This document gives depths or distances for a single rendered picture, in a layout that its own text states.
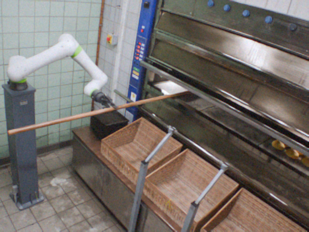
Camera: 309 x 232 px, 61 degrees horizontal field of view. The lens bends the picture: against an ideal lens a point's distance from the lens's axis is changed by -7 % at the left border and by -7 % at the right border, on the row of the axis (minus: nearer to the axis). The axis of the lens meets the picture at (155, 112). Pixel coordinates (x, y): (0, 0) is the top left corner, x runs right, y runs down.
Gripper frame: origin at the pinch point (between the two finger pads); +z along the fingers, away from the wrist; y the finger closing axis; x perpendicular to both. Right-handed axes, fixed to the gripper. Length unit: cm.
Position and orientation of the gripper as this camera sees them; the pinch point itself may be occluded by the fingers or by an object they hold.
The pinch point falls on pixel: (113, 108)
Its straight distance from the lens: 208.8
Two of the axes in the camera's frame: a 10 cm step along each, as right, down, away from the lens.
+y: -1.7, 8.8, 4.4
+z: 6.6, 4.4, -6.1
